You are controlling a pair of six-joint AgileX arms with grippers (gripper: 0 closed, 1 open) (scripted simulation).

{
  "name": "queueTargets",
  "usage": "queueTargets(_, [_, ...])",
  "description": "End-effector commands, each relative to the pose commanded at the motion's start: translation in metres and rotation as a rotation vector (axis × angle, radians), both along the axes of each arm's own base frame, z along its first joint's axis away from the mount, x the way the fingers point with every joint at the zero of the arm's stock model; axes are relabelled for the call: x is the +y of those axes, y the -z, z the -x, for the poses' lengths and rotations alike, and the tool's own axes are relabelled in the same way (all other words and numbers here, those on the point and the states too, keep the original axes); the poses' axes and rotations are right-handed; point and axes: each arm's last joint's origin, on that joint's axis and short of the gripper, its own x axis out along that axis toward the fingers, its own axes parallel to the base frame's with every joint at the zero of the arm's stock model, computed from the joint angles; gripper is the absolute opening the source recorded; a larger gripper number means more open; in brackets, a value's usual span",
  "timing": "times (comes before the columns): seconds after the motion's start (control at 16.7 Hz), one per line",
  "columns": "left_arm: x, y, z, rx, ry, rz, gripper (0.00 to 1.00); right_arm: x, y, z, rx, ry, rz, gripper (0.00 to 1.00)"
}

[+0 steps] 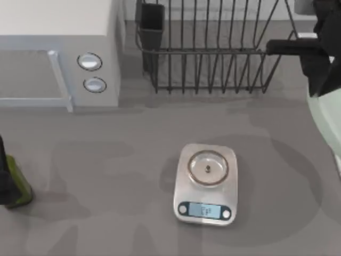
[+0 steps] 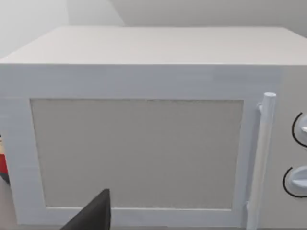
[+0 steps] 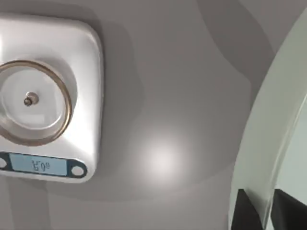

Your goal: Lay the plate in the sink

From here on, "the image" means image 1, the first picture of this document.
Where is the green bottle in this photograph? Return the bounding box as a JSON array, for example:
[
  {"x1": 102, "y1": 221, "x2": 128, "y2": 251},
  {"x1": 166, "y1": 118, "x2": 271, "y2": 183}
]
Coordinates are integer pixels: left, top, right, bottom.
[{"x1": 4, "y1": 154, "x2": 34, "y2": 210}]

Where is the small round microwave knob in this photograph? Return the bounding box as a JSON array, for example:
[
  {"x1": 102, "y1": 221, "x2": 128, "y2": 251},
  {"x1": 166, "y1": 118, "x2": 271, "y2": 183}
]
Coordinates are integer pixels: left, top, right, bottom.
[{"x1": 83, "y1": 76, "x2": 108, "y2": 94}]

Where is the large round microwave knob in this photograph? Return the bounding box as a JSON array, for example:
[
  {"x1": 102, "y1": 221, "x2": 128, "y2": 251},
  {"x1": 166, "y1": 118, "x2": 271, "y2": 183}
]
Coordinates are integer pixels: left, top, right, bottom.
[{"x1": 76, "y1": 52, "x2": 103, "y2": 72}]

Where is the black cutlery holder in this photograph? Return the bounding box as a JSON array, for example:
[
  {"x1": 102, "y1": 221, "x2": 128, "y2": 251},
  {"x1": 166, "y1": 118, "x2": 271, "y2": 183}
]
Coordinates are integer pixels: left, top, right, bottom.
[{"x1": 135, "y1": 2, "x2": 166, "y2": 73}]

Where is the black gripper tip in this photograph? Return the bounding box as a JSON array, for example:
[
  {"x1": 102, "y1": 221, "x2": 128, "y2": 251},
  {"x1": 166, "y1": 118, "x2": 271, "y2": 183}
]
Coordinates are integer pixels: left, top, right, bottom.
[{"x1": 0, "y1": 135, "x2": 13, "y2": 206}]

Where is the microwave oven door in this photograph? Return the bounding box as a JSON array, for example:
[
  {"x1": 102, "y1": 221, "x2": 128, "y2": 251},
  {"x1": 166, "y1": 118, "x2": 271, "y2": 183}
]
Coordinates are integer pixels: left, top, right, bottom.
[{"x1": 0, "y1": 50, "x2": 74, "y2": 113}]

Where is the pale microwave oven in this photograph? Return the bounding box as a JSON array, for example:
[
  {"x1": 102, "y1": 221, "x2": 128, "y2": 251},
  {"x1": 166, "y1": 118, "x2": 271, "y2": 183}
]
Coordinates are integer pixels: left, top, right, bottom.
[{"x1": 0, "y1": 0, "x2": 120, "y2": 113}]

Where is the silver kitchen scale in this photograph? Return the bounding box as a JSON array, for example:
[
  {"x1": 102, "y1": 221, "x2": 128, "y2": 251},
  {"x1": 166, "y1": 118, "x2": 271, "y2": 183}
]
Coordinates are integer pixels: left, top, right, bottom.
[{"x1": 173, "y1": 143, "x2": 238, "y2": 227}]

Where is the black wire dish rack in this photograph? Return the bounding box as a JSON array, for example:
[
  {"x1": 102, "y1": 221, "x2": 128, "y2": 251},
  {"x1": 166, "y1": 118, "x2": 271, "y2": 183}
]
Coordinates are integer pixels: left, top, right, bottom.
[{"x1": 135, "y1": 0, "x2": 302, "y2": 95}]

